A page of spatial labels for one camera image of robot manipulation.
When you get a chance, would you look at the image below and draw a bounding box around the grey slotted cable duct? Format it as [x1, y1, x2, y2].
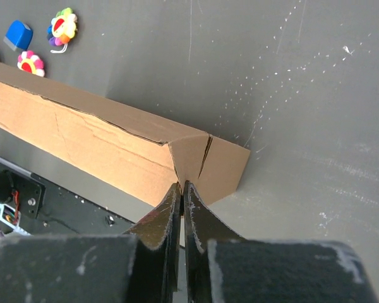
[0, 203, 30, 238]

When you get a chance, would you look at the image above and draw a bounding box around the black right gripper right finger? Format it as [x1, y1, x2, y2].
[183, 182, 378, 302]

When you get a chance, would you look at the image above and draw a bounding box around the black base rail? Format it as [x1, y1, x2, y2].
[0, 157, 136, 236]

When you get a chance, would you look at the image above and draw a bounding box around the blue eraser block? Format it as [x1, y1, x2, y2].
[3, 20, 33, 52]

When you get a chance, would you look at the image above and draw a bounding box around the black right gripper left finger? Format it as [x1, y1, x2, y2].
[0, 184, 181, 302]

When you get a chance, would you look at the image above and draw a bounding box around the rainbow flower toy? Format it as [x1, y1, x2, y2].
[47, 7, 78, 54]

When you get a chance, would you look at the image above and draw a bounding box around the brown cardboard box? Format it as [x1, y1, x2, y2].
[0, 62, 250, 206]

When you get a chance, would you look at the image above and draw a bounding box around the pink flower toy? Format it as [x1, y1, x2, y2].
[17, 50, 45, 77]

